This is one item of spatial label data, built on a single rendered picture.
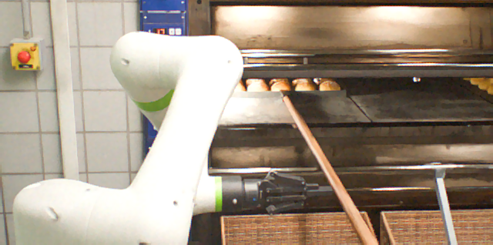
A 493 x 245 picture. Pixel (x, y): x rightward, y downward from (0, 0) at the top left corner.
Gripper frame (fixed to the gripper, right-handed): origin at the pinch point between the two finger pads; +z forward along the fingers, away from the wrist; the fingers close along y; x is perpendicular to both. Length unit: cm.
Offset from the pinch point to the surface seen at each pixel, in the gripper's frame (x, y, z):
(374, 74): -43, -22, 27
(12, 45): -52, -30, -91
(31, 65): -52, -24, -85
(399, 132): -57, 4, 42
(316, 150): -27.3, -1.3, 4.8
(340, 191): 3.1, -1.2, 5.0
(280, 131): -58, 3, -2
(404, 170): -20.0, 3.1, 31.0
